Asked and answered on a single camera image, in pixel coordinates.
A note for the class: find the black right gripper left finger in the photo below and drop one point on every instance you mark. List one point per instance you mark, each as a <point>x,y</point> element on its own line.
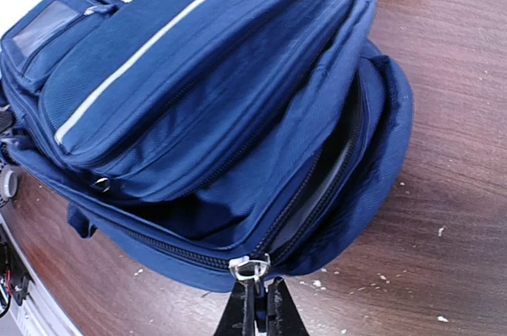
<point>236,319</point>

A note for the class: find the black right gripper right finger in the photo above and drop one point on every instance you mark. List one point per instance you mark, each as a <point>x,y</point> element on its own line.
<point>282,317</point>

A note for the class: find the navy blue student backpack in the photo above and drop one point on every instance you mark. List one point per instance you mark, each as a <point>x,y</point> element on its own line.
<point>212,140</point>

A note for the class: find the red patterned bowl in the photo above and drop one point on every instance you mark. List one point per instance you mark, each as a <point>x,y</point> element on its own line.
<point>9,183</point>

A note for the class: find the front metal rail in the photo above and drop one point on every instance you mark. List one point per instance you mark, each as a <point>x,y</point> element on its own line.
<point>24,297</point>

